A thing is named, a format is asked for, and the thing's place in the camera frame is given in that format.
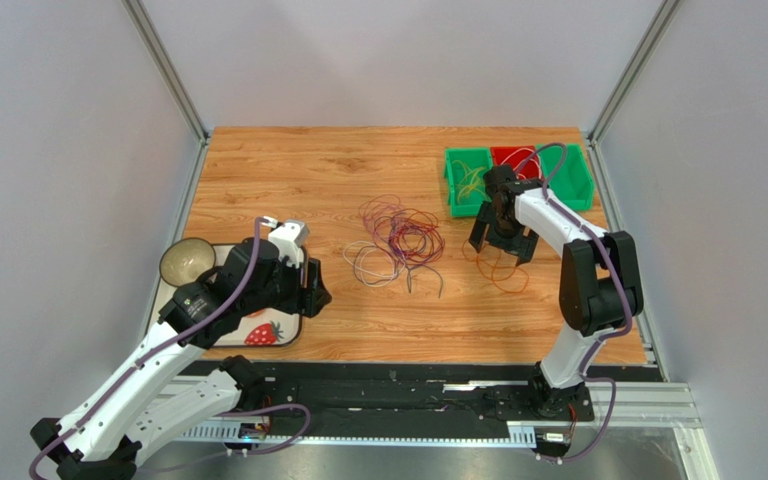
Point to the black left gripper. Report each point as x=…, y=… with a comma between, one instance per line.
x=316, y=294

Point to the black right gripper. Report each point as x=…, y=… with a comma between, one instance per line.
x=505, y=239

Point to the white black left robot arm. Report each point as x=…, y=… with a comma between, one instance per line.
x=112, y=433

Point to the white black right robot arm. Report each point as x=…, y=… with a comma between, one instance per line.
x=600, y=289

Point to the white strawberry print tray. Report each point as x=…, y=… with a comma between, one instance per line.
x=271, y=329

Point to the red storage bin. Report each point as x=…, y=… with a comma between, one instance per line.
x=522, y=159

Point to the green storage bin left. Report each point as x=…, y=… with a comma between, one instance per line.
x=464, y=169

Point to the green storage bin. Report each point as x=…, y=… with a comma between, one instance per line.
x=573, y=184
x=464, y=169

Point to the green storage bin right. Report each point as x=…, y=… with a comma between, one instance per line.
x=573, y=184

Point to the clear glass bowl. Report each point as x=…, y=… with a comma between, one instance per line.
x=185, y=260

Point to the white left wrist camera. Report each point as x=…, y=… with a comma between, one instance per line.
x=289, y=237

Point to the aluminium frame post right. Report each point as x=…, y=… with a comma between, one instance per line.
x=644, y=50

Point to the aluminium frame post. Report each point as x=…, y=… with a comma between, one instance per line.
x=146, y=29
x=644, y=50

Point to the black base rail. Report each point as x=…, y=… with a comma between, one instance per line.
x=399, y=401

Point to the aluminium frame post left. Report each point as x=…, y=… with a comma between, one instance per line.
x=146, y=29

